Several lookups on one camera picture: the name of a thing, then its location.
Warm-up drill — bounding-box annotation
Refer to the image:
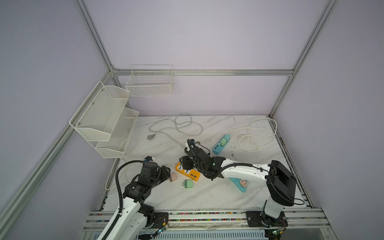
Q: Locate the white wire basket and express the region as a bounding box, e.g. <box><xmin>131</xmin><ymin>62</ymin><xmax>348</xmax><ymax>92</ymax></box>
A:
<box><xmin>126</xmin><ymin>65</ymin><xmax>174</xmax><ymax>97</ymax></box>

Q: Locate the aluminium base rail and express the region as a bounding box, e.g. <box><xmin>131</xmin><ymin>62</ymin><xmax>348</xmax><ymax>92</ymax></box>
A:
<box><xmin>80</xmin><ymin>208</ymin><xmax>337</xmax><ymax>240</ymax></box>

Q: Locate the pink adapter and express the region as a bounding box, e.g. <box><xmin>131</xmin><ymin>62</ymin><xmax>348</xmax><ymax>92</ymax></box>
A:
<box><xmin>239</xmin><ymin>179</ymin><xmax>248</xmax><ymax>188</ymax></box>
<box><xmin>169</xmin><ymin>172</ymin><xmax>178</xmax><ymax>182</ymax></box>

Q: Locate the white mesh two-tier shelf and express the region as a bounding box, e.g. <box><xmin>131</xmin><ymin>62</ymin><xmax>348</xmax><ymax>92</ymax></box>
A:
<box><xmin>69</xmin><ymin>82</ymin><xmax>139</xmax><ymax>159</ymax></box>

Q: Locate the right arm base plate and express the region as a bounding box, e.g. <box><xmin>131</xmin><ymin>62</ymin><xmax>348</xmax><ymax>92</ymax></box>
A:
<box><xmin>246</xmin><ymin>211</ymin><xmax>288</xmax><ymax>228</ymax></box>

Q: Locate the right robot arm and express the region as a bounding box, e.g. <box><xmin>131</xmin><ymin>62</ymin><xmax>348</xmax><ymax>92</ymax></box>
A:
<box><xmin>179</xmin><ymin>139</ymin><xmax>297</xmax><ymax>221</ymax></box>

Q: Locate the orange power strip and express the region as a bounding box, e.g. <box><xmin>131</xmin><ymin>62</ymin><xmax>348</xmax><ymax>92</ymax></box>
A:
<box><xmin>175</xmin><ymin>163</ymin><xmax>201</xmax><ymax>182</ymax></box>

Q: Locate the teal power strip near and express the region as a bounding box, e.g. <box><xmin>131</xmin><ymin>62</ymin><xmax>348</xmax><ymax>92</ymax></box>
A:
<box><xmin>230</xmin><ymin>178</ymin><xmax>248</xmax><ymax>193</ymax></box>

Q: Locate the blue power strip far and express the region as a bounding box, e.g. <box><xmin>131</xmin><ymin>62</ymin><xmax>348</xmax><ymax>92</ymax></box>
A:
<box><xmin>213</xmin><ymin>137</ymin><xmax>229</xmax><ymax>155</ymax></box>

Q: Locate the white coiled cable right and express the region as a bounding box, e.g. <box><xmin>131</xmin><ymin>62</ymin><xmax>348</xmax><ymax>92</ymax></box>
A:
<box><xmin>230</xmin><ymin>117</ymin><xmax>278</xmax><ymax>153</ymax></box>

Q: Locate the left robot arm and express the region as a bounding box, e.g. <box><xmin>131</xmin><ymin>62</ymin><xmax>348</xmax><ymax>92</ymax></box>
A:
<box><xmin>98</xmin><ymin>160</ymin><xmax>171</xmax><ymax>240</ymax></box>

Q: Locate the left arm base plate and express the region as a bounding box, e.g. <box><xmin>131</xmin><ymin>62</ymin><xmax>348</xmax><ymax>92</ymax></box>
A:
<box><xmin>145</xmin><ymin>212</ymin><xmax>169</xmax><ymax>229</ymax></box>

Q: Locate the green adapter far strip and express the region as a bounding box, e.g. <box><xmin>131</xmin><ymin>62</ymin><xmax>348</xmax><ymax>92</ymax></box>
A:
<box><xmin>220</xmin><ymin>138</ymin><xmax>227</xmax><ymax>147</ymax></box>

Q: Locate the teal adapter far strip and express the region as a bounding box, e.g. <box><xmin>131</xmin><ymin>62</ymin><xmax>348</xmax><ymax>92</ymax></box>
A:
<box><xmin>224</xmin><ymin>135</ymin><xmax>231</xmax><ymax>142</ymax></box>

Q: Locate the green adapter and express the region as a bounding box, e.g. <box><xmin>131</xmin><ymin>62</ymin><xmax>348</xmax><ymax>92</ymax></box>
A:
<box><xmin>182</xmin><ymin>180</ymin><xmax>194</xmax><ymax>189</ymax></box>

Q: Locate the aluminium frame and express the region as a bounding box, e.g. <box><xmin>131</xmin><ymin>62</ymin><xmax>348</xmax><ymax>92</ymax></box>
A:
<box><xmin>1</xmin><ymin>1</ymin><xmax>338</xmax><ymax>240</ymax></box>

